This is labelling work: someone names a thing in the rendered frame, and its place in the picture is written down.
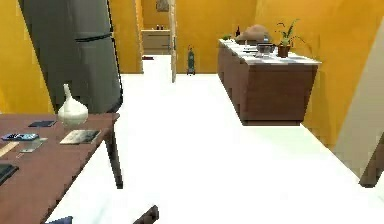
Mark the green upright vacuum cleaner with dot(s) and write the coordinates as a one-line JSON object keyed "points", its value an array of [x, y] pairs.
{"points": [[191, 60]]}

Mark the tan room door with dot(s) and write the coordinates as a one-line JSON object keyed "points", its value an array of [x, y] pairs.
{"points": [[172, 40]]}

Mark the tan chest of drawers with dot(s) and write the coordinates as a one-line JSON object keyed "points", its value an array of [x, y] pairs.
{"points": [[156, 40]]}

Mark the small green food item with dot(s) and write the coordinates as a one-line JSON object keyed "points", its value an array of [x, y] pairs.
{"points": [[226, 36]]}

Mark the brown kitchen counter cabinet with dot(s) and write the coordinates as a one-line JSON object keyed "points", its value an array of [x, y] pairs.
{"points": [[273, 90]]}

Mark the dark bottle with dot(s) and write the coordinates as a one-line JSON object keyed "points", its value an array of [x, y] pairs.
{"points": [[237, 31]]}

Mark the brown round loaf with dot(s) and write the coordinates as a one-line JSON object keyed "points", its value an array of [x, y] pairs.
{"points": [[255, 34]]}

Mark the dark brown chair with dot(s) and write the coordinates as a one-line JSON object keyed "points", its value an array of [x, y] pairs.
{"points": [[148, 216]]}

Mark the grey book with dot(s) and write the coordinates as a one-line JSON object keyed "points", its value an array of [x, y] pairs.
{"points": [[80, 136]]}

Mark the green potted house plant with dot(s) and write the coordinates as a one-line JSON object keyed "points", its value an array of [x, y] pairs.
{"points": [[285, 40]]}

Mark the grey fridge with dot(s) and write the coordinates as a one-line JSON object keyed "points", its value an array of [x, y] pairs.
{"points": [[83, 66]]}

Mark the white bulbous vase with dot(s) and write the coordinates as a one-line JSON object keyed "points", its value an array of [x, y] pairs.
{"points": [[72, 111]]}

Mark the dark blue flat card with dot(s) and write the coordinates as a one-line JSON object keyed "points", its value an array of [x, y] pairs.
{"points": [[42, 124]]}

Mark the brown wooden table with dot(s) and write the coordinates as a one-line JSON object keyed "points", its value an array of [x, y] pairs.
{"points": [[50, 173]]}

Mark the pale grey flat sheet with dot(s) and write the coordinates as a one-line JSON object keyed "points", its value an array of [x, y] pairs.
{"points": [[33, 145]]}

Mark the blue cushion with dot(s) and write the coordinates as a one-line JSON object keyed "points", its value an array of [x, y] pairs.
{"points": [[60, 221]]}

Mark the tan wooden strip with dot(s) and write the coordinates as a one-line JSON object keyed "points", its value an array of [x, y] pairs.
{"points": [[7, 148]]}

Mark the brown wooden furniture leg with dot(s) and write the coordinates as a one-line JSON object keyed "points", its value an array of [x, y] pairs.
{"points": [[373, 166]]}

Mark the black flat device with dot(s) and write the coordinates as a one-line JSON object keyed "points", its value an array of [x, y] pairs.
{"points": [[5, 171]]}

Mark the framed wall picture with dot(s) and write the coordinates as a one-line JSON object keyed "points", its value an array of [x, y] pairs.
{"points": [[162, 5]]}

